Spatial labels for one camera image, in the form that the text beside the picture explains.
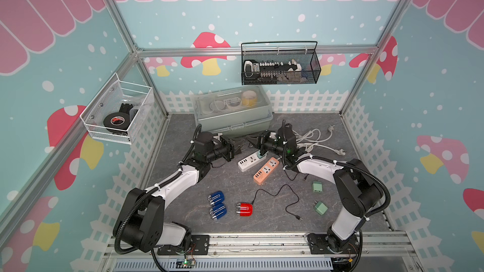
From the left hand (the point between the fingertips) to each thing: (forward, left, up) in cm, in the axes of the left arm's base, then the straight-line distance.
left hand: (246, 142), depth 80 cm
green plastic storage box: (+20, +4, -1) cm, 20 cm away
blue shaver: (-17, +13, -19) cm, 29 cm away
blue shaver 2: (-23, +11, -19) cm, 32 cm away
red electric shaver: (-22, 0, -20) cm, 29 cm away
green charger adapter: (-11, -33, -19) cm, 40 cm away
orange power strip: (-4, -10, -19) cm, 22 cm away
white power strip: (+1, -2, -19) cm, 19 cm away
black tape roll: (0, +48, +12) cm, 49 cm away
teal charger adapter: (+4, -7, -18) cm, 20 cm away
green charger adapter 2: (-21, -33, -20) cm, 43 cm away
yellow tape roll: (+34, -1, -5) cm, 34 cm away
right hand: (+3, 0, +1) cm, 3 cm away
